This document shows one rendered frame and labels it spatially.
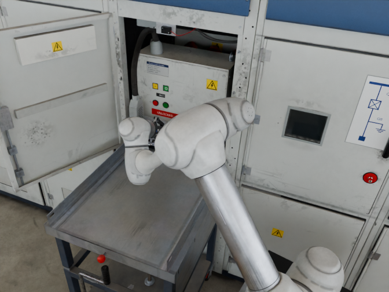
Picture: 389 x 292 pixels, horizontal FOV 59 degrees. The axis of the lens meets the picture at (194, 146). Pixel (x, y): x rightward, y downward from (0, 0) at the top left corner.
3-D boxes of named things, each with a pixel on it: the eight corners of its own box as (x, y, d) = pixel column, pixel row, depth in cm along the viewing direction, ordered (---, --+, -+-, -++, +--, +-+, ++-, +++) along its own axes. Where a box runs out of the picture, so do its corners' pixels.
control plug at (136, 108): (138, 132, 183) (136, 102, 173) (129, 130, 185) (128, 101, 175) (145, 125, 189) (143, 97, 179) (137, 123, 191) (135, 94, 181)
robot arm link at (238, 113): (213, 94, 116) (185, 107, 107) (255, 84, 102) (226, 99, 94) (226, 130, 119) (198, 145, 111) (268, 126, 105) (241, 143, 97)
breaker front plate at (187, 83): (219, 156, 184) (227, 72, 157) (139, 135, 198) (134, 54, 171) (219, 155, 185) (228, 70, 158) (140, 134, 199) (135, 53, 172)
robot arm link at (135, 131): (130, 118, 158) (132, 147, 158) (112, 116, 143) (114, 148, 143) (151, 116, 154) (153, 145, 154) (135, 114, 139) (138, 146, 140)
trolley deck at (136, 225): (175, 284, 133) (175, 274, 130) (46, 233, 151) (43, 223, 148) (227, 181, 186) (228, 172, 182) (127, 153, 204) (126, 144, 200)
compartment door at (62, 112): (10, 186, 168) (-42, 32, 127) (118, 139, 206) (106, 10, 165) (15, 193, 164) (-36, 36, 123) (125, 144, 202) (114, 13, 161)
